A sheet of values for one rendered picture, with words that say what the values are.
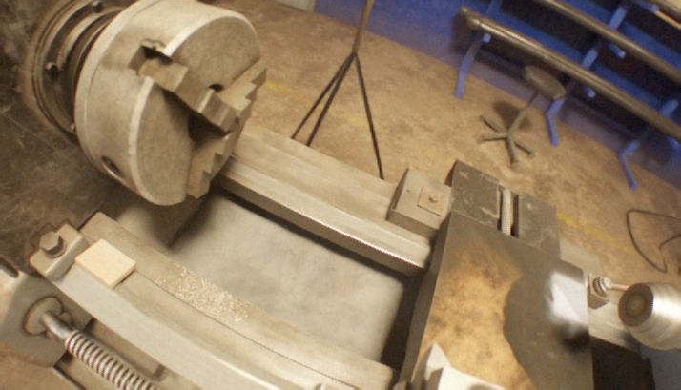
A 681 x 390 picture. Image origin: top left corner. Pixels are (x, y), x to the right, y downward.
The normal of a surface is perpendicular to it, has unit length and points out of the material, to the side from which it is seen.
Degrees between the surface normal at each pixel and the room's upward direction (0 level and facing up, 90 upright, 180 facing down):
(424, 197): 0
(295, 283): 7
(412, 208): 0
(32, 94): 90
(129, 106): 55
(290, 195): 48
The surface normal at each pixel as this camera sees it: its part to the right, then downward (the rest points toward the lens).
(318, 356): 0.22, -0.66
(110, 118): -0.22, 0.27
